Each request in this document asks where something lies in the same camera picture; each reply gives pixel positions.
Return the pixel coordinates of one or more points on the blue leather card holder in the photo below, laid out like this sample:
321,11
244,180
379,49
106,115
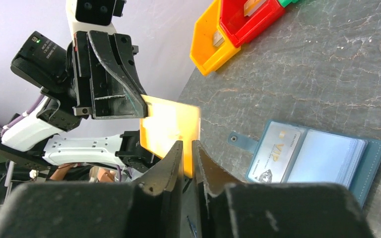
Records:
350,161

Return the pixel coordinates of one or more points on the grey card in yellow bin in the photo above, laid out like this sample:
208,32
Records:
217,39

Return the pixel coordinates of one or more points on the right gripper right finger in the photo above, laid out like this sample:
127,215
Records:
230,208

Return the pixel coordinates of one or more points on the gold credit card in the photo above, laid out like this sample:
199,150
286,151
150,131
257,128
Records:
168,122

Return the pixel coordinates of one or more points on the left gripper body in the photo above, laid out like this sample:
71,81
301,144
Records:
80,62

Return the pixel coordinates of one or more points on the yellow plastic bin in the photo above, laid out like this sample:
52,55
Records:
203,54

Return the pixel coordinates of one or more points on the green plastic bin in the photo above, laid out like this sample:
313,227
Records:
285,3

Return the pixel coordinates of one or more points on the red plastic bin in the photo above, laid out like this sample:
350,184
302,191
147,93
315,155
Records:
240,28

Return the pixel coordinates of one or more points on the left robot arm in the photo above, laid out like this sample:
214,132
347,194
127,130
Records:
34,139

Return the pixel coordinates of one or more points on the white VIP credit card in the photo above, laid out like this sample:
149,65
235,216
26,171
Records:
275,155

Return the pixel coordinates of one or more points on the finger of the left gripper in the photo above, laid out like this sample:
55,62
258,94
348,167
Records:
116,92

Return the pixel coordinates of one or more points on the tan card in red bin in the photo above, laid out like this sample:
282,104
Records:
251,6

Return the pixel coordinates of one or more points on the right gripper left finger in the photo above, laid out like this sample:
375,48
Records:
148,207

